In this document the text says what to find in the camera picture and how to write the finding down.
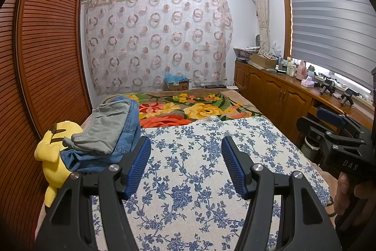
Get blue floral bedsheet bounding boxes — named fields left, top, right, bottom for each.
left=88, top=116, right=332, bottom=251

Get grey pants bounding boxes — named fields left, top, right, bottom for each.
left=63, top=100, right=133, bottom=155

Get wooden louvered wardrobe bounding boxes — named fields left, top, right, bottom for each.
left=0, top=0, right=92, bottom=240

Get colourful flower blanket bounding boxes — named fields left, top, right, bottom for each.
left=82, top=89, right=337, bottom=207

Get wooden sideboard cabinet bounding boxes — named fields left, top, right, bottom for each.
left=234, top=60, right=376, bottom=151

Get blue denim jeans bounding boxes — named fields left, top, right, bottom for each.
left=60, top=96, right=142, bottom=175

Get yellow plush toy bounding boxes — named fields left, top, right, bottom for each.
left=34, top=121, right=84, bottom=207

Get cream patterned side curtain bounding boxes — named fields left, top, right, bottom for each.
left=250, top=0, right=271, bottom=54

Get circle print curtain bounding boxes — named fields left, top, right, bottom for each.
left=84, top=0, right=234, bottom=96

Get person's right hand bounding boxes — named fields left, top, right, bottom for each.
left=334, top=173, right=368, bottom=220

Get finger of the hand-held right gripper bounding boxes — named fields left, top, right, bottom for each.
left=316, top=108, right=373, bottom=141
left=296, top=116, right=364, bottom=152

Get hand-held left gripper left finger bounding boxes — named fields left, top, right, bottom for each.
left=35, top=136, right=152, bottom=251

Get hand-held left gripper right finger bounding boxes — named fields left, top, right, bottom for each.
left=221, top=136, right=343, bottom=251

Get grey trash bin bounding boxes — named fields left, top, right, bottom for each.
left=302, top=135, right=324, bottom=165

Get stack of papers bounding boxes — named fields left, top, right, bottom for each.
left=233, top=47, right=260, bottom=62

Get grey striped window blind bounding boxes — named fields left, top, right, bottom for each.
left=286, top=0, right=376, bottom=84

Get open cardboard box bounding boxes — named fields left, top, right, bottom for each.
left=251, top=53, right=278, bottom=68

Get wooden window frame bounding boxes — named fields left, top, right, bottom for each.
left=280, top=0, right=295, bottom=61

